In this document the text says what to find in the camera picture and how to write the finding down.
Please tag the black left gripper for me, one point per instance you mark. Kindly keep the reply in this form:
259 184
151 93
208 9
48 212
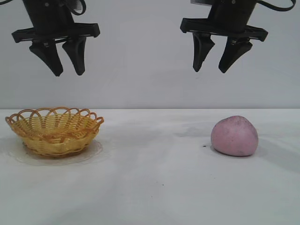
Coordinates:
51 16

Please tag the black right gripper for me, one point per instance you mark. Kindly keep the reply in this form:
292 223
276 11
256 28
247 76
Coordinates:
229 16

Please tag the pink toy peach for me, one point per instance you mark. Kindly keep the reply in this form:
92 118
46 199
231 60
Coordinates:
234 138

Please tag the yellow woven plastic basket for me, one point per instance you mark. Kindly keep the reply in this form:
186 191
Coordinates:
58 147

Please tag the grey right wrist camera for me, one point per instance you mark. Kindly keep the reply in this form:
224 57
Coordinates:
199 2

